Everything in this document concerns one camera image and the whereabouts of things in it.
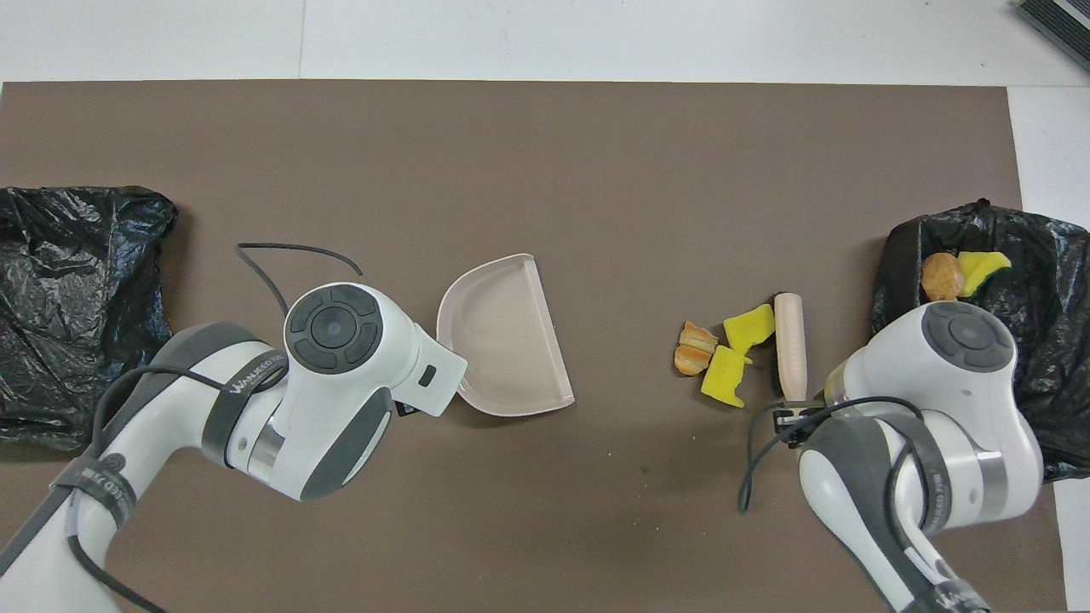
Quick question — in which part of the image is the grey ribbed device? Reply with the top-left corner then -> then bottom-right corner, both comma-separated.
1018,0 -> 1090,73

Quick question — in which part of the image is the beige plastic dustpan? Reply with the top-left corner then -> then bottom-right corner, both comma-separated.
436,253 -> 576,418

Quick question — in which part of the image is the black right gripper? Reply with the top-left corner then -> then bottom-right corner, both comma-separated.
772,400 -> 842,449

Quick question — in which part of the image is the beige hand brush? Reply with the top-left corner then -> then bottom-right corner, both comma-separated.
771,292 -> 808,408

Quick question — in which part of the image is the yellow sponge piece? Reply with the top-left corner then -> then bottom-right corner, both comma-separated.
700,345 -> 754,409
955,250 -> 1013,299
723,303 -> 777,354

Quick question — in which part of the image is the black bag lined bin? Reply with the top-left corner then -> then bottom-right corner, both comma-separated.
0,186 -> 179,451
869,198 -> 1090,484

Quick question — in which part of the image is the brown oval cookie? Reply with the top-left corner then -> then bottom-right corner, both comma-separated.
921,252 -> 966,303

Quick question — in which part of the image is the small striped croissant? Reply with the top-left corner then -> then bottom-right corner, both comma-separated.
674,321 -> 718,377

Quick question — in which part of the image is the brown table mat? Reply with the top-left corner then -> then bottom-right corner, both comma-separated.
0,79 -> 1068,613

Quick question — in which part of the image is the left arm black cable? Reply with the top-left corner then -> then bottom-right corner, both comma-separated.
0,243 -> 367,613

